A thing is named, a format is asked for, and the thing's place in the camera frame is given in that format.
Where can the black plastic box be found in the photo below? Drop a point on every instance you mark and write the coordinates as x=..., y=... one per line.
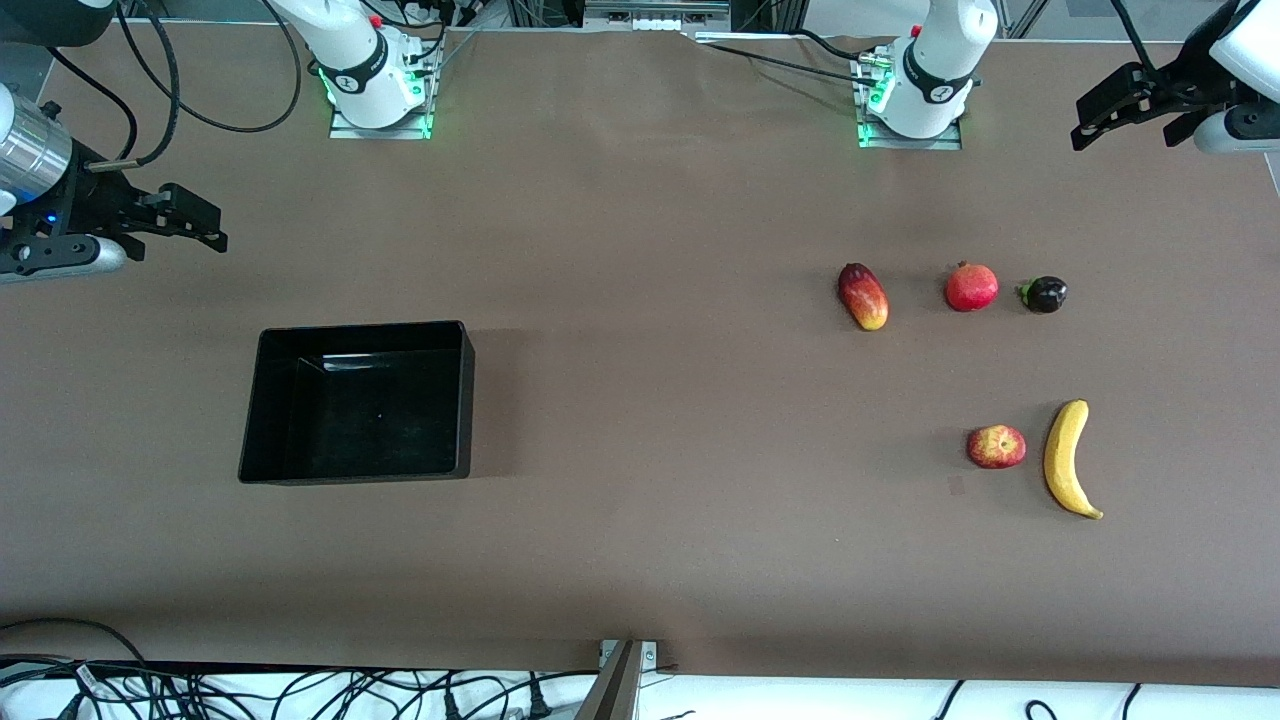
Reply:
x=360, y=420

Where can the red pomegranate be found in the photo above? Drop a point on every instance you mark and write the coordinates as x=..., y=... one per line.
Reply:
x=971, y=287

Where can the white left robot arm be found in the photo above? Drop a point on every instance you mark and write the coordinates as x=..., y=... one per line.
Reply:
x=940, y=60

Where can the metal corner bracket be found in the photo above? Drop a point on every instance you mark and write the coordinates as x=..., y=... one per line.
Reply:
x=650, y=655

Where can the yellow banana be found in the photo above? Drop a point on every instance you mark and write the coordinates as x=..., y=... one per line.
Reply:
x=1062, y=460

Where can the red yellow mango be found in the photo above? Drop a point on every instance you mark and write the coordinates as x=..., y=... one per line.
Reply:
x=863, y=297

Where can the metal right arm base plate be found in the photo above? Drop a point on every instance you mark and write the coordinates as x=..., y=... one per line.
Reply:
x=385, y=131

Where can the dark metal post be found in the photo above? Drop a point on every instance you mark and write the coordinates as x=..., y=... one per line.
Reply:
x=615, y=690

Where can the white power strip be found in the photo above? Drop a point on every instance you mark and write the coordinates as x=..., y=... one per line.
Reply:
x=655, y=15

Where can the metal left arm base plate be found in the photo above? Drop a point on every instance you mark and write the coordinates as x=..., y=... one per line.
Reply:
x=915, y=143

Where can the dark purple mangosteen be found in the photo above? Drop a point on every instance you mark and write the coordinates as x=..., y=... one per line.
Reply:
x=1045, y=295

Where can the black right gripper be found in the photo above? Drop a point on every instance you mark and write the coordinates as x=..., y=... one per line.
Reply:
x=88, y=200

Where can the red yellow apple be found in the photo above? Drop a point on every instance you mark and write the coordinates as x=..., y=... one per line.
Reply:
x=996, y=446

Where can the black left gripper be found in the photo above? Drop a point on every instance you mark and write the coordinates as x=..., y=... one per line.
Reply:
x=1182, y=92

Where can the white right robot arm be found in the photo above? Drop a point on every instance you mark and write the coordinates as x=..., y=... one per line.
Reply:
x=350, y=50

